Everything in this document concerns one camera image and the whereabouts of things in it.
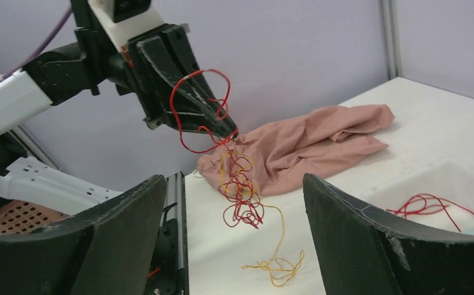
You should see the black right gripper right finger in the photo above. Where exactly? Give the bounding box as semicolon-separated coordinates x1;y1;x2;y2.
302;173;474;294

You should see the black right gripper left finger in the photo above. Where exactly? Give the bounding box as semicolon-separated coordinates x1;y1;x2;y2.
0;175;167;294

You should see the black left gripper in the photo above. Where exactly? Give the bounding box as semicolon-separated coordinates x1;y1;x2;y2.
73;23;239;138

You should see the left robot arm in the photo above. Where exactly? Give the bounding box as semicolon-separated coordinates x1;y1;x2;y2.
0;22;238;215

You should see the clear plastic bin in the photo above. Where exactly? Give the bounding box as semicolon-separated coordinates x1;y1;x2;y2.
359;159;474;234

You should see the pink cloth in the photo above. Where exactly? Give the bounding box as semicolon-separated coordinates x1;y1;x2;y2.
197;104;395;197

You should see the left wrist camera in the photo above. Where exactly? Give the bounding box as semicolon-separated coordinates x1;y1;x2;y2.
88;0;165;53

